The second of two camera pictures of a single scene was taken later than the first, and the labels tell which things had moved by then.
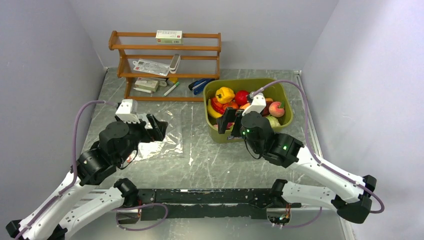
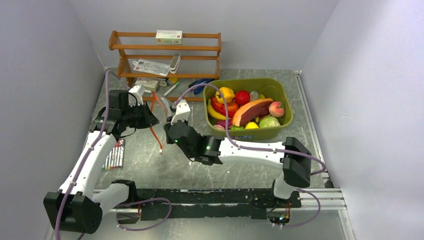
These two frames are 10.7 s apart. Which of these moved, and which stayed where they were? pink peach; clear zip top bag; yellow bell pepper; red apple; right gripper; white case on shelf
Moved: clear zip top bag; right gripper
Stayed: red apple; pink peach; white case on shelf; yellow bell pepper
